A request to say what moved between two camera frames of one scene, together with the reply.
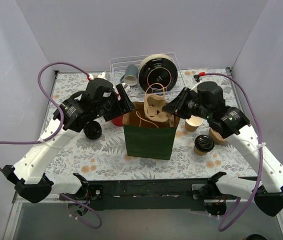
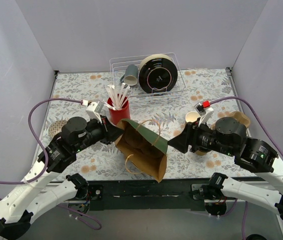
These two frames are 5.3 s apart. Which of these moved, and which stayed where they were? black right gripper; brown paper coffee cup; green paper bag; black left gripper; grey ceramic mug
Moved: green paper bag; black left gripper; black right gripper
Stayed: brown paper coffee cup; grey ceramic mug
